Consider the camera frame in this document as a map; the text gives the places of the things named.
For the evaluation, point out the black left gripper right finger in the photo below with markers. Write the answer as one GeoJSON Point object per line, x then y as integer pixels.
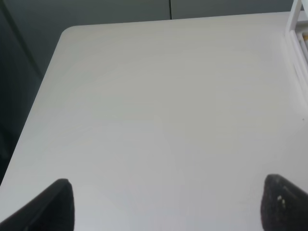
{"type": "Point", "coordinates": [284, 206]}

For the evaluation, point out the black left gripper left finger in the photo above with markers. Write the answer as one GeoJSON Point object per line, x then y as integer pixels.
{"type": "Point", "coordinates": [52, 210]}

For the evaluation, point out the white drawer cabinet frame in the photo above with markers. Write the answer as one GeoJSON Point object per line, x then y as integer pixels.
{"type": "Point", "coordinates": [296, 36]}

